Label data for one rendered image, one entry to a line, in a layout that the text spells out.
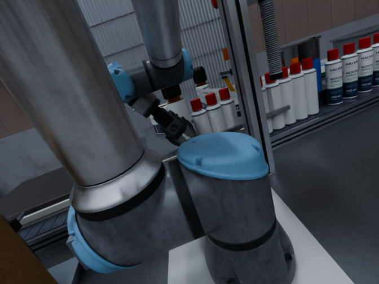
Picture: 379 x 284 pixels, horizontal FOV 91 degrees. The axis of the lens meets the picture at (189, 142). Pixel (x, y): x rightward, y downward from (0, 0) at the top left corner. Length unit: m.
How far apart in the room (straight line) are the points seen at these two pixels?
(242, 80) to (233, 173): 0.30
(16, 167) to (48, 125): 4.75
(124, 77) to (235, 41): 0.25
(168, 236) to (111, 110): 0.16
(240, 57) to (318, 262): 0.41
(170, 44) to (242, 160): 0.26
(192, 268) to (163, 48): 0.41
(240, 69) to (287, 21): 3.61
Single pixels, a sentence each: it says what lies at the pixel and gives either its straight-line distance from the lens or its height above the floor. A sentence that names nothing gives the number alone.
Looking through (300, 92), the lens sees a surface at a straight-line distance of 0.79.
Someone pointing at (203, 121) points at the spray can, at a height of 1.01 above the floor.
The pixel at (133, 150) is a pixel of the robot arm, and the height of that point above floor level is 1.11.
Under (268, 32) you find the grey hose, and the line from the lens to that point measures 0.60.
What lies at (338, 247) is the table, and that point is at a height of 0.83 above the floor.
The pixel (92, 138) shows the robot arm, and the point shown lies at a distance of 0.19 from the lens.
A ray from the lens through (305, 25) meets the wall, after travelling 4.22.
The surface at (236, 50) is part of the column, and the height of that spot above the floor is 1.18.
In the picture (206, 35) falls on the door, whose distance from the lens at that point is 3.54.
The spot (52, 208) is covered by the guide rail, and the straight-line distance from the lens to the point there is 0.77.
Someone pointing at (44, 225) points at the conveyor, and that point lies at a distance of 0.77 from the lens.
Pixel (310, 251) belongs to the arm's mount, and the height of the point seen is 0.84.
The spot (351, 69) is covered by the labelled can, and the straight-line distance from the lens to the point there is 0.96.
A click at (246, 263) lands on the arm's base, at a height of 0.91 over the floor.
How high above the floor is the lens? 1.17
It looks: 20 degrees down
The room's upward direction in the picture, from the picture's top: 18 degrees counter-clockwise
